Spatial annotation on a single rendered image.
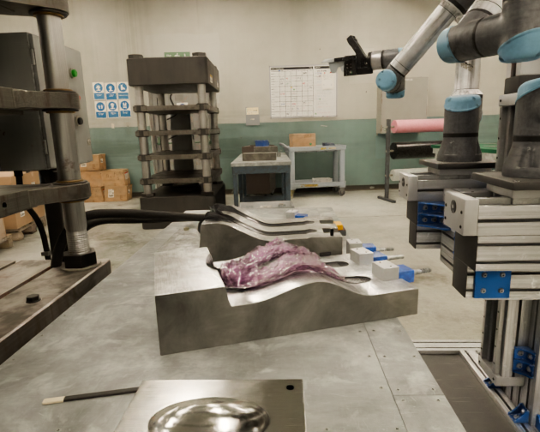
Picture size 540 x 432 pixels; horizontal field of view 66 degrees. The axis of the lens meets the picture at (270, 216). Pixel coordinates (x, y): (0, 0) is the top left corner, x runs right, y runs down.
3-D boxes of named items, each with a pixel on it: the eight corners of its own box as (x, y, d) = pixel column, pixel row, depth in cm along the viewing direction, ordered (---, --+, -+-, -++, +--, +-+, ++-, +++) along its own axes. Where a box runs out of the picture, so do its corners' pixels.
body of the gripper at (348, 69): (342, 76, 176) (369, 74, 170) (341, 55, 173) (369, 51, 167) (347, 75, 182) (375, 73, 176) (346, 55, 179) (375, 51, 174)
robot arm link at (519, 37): (501, 67, 84) (505, 9, 82) (556, 57, 74) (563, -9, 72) (471, 66, 81) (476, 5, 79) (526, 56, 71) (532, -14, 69)
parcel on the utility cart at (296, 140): (311, 149, 734) (311, 133, 728) (315, 150, 702) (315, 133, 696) (289, 150, 728) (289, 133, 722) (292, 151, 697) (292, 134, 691)
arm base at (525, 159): (549, 171, 110) (554, 133, 108) (589, 178, 95) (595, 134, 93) (490, 172, 111) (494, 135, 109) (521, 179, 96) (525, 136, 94)
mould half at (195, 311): (357, 273, 107) (357, 231, 105) (417, 314, 83) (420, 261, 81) (159, 297, 95) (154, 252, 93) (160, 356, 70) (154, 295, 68)
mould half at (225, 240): (331, 243, 136) (331, 202, 133) (342, 268, 111) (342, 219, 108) (181, 245, 138) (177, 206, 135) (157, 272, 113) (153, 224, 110)
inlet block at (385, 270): (423, 278, 95) (423, 255, 94) (437, 285, 90) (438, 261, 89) (371, 285, 91) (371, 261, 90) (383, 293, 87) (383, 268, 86)
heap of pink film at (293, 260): (320, 260, 100) (320, 228, 99) (353, 285, 83) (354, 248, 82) (213, 272, 94) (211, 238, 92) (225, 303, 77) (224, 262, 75)
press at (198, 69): (228, 205, 664) (221, 70, 622) (217, 227, 513) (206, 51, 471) (170, 207, 664) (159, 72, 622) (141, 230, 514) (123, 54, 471)
